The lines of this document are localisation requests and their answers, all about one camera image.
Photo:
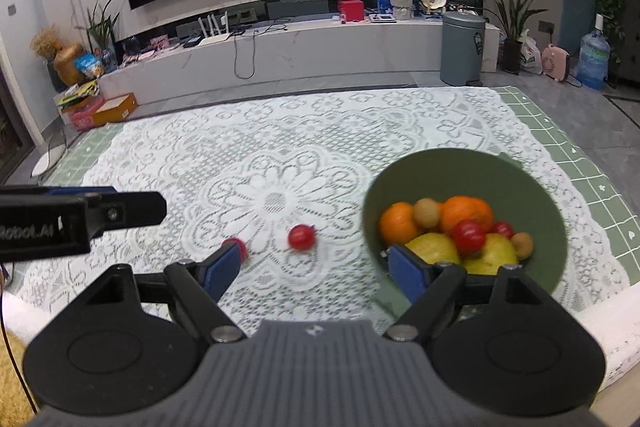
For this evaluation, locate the blue box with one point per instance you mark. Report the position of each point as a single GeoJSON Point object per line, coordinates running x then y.
{"type": "Point", "coordinates": [384, 4]}

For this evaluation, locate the blue snack bag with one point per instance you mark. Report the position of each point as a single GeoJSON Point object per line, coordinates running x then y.
{"type": "Point", "coordinates": [89, 66]}

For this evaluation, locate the white router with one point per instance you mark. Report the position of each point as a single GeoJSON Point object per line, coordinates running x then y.
{"type": "Point", "coordinates": [214, 39]}

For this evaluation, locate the pink heater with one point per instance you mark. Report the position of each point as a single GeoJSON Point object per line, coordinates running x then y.
{"type": "Point", "coordinates": [556, 63]}

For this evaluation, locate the yellow plush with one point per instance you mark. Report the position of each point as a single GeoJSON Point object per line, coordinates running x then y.
{"type": "Point", "coordinates": [12, 382]}

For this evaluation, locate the yellow-red ripe mango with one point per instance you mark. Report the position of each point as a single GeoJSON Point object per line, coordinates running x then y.
{"type": "Point", "coordinates": [495, 257]}

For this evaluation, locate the dark sideboard cabinet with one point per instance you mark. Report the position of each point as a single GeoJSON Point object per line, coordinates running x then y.
{"type": "Point", "coordinates": [631, 37]}

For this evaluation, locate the black wall outlet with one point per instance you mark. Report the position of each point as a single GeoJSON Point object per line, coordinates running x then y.
{"type": "Point", "coordinates": [546, 27]}

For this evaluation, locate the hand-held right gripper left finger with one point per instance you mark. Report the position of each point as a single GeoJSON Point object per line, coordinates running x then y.
{"type": "Point", "coordinates": [224, 268]}

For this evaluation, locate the black set-top box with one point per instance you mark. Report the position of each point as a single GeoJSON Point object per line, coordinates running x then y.
{"type": "Point", "coordinates": [191, 43]}

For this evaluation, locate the green checkered mat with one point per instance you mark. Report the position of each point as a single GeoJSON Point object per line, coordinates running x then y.
{"type": "Point", "coordinates": [590, 187]}

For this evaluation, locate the white marble television console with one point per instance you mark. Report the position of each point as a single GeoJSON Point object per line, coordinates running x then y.
{"type": "Point", "coordinates": [325, 52]}

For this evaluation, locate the pile of colourful packets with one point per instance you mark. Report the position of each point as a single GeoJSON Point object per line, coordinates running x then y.
{"type": "Point", "coordinates": [77, 93]}

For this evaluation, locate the green mango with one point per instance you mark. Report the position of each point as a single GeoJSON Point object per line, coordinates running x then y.
{"type": "Point", "coordinates": [435, 249]}

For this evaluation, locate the blue water jug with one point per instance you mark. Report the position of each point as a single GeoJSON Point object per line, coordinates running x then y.
{"type": "Point", "coordinates": [594, 57]}

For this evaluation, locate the white round floor device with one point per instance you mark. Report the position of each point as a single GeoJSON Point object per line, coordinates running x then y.
{"type": "Point", "coordinates": [42, 164]}

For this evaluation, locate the green plant in glass vase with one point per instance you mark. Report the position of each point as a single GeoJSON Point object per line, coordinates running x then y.
{"type": "Point", "coordinates": [102, 32]}

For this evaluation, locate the gold vase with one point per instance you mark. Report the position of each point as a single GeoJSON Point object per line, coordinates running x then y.
{"type": "Point", "coordinates": [69, 64]}

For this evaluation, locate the orange cardboard box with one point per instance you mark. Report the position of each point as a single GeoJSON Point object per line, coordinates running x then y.
{"type": "Point", "coordinates": [117, 109]}

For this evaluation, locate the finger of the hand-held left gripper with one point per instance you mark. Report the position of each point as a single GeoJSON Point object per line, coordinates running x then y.
{"type": "Point", "coordinates": [130, 209]}
{"type": "Point", "coordinates": [82, 192]}

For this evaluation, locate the orange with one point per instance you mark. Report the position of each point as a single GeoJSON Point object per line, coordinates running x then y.
{"type": "Point", "coordinates": [467, 209]}
{"type": "Point", "coordinates": [395, 224]}

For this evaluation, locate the grey pedal trash can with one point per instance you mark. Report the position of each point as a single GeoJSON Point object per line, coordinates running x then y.
{"type": "Point", "coordinates": [462, 52]}

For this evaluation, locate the pink photo card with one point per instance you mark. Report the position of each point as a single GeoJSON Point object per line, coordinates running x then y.
{"type": "Point", "coordinates": [160, 43]}

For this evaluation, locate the white plastic bag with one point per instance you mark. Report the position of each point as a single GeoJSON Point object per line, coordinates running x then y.
{"type": "Point", "coordinates": [531, 57]}

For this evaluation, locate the red box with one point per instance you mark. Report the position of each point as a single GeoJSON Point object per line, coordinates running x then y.
{"type": "Point", "coordinates": [351, 10]}

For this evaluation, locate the pink box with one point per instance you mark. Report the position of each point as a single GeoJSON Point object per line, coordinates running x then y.
{"type": "Point", "coordinates": [82, 117]}

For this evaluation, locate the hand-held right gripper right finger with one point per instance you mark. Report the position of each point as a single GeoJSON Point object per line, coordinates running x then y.
{"type": "Point", "coordinates": [407, 269]}

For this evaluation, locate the white lace tablecloth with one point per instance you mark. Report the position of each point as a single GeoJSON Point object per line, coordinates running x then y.
{"type": "Point", "coordinates": [250, 132]}

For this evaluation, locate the dried grass bouquet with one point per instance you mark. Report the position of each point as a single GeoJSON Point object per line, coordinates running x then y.
{"type": "Point", "coordinates": [46, 42]}

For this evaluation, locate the dark glass sliding door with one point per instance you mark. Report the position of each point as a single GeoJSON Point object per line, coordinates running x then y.
{"type": "Point", "coordinates": [12, 122]}

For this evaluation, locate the long-leaf potted plant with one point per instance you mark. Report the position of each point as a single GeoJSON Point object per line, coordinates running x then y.
{"type": "Point", "coordinates": [511, 57]}

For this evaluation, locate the red cherry tomato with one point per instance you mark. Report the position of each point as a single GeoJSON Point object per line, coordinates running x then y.
{"type": "Point", "coordinates": [301, 237]}
{"type": "Point", "coordinates": [468, 235]}
{"type": "Point", "coordinates": [503, 229]}
{"type": "Point", "coordinates": [242, 249]}

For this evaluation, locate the small brown round fruit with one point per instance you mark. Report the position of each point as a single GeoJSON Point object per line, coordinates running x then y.
{"type": "Point", "coordinates": [427, 212]}
{"type": "Point", "coordinates": [522, 245]}

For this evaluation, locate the green colander bowl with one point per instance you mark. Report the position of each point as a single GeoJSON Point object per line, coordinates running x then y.
{"type": "Point", "coordinates": [425, 177]}

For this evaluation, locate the white digital scale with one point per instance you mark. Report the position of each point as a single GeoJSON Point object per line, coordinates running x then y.
{"type": "Point", "coordinates": [382, 18]}

